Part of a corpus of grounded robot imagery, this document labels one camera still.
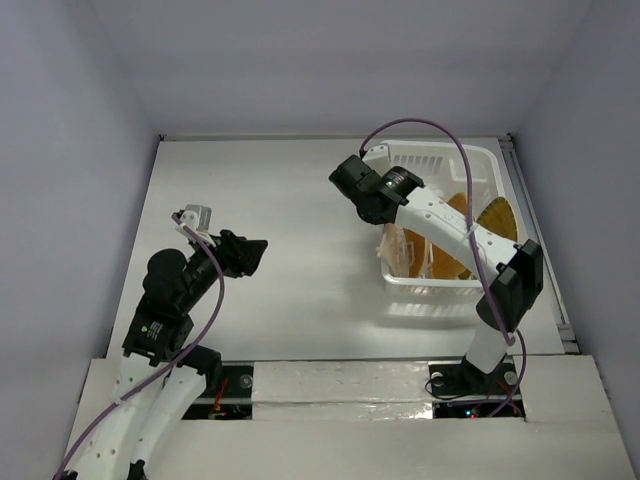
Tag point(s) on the yellow woven fan plate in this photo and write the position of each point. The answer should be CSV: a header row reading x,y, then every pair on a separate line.
x,y
498,217

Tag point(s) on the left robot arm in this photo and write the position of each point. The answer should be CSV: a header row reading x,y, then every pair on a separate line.
x,y
162,370

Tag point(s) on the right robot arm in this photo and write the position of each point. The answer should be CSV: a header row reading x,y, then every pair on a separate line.
x,y
511,275

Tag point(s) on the white plastic dish rack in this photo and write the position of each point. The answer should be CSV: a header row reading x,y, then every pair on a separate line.
x,y
441,167

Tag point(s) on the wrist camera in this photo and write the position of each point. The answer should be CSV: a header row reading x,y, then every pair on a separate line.
x,y
378,158
195,218

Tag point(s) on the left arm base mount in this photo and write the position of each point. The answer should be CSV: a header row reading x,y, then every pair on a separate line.
x,y
230,399

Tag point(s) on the square woven bamboo plate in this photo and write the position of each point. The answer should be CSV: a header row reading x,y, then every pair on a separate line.
x,y
395,251

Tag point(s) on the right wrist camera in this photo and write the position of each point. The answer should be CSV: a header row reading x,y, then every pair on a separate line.
x,y
378,158

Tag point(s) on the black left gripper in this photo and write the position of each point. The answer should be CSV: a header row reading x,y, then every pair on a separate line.
x,y
240,255

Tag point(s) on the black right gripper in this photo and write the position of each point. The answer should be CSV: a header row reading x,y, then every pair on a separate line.
x,y
345,175

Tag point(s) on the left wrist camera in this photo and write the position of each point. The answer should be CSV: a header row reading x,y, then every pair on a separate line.
x,y
195,218

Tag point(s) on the round orange woven plate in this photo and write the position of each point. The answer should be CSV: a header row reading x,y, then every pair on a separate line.
x,y
418,253

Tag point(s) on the silver foil covered panel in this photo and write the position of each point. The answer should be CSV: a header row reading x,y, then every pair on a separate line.
x,y
340,391

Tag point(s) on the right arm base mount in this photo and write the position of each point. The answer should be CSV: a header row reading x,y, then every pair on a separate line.
x,y
450,380

